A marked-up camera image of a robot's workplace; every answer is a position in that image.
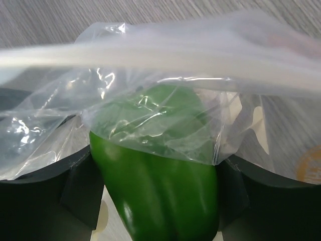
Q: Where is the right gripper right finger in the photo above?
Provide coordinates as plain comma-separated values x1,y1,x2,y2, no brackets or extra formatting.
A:
216,155,320,241

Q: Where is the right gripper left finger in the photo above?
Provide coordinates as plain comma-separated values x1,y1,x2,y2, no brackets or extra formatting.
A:
0,86,105,241

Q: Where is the green fake leafy vegetable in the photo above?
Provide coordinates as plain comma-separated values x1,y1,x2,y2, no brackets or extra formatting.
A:
89,85,219,240

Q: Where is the polka dot zip bag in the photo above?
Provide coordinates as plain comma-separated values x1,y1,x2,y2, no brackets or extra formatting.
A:
1,11,320,184

